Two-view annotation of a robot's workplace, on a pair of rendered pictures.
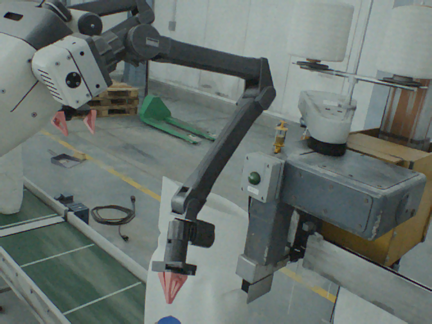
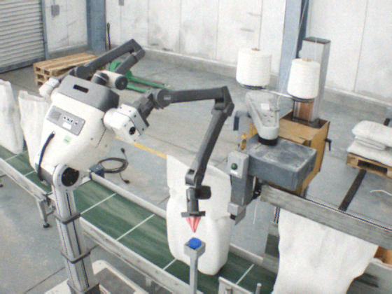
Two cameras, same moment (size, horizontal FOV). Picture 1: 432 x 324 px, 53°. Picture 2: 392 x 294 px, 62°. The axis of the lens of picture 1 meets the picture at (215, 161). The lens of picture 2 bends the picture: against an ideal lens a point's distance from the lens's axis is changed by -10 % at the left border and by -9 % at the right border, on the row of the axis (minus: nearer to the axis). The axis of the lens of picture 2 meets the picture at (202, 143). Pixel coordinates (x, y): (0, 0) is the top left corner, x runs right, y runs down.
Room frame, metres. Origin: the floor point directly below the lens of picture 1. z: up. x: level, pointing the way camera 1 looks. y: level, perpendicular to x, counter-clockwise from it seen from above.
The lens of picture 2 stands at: (-0.37, 0.21, 2.01)
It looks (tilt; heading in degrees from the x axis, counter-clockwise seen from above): 26 degrees down; 353
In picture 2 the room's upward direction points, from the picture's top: 2 degrees clockwise
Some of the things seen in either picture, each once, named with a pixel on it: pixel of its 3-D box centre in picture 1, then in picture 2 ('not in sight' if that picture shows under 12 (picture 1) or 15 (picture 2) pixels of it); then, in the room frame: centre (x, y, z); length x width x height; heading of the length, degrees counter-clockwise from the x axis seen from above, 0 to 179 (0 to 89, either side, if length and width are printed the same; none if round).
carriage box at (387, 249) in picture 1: (378, 191); (295, 150); (1.20, -0.49, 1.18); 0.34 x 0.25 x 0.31; 138
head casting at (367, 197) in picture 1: (333, 211); (274, 173); (0.93, -0.29, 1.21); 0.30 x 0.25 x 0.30; 48
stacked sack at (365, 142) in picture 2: not in sight; (375, 135); (3.19, -2.48, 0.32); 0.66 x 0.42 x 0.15; 132
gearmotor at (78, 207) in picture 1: (67, 208); (88, 169); (2.46, 0.89, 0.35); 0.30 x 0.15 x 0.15; 48
